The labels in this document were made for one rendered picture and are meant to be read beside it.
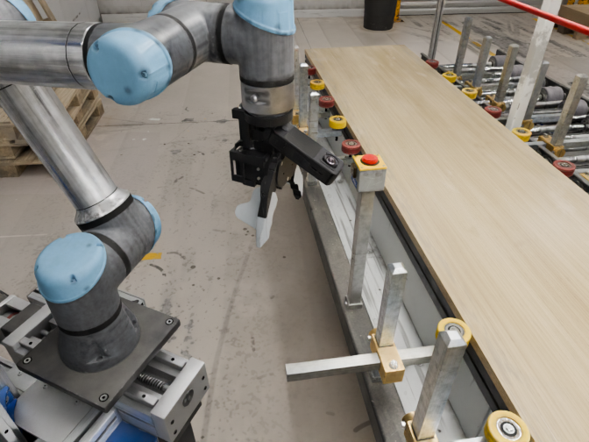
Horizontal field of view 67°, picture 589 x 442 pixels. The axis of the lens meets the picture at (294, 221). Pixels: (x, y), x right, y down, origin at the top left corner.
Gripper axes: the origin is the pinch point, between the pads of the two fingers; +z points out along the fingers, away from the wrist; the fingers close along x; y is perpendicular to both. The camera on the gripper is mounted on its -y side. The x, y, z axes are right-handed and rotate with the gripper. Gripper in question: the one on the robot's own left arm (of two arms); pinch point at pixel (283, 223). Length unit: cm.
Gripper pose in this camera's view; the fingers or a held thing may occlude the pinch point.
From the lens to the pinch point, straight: 75.2
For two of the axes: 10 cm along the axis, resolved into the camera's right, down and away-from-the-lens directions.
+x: -4.1, 5.5, -7.3
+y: -9.1, -2.5, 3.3
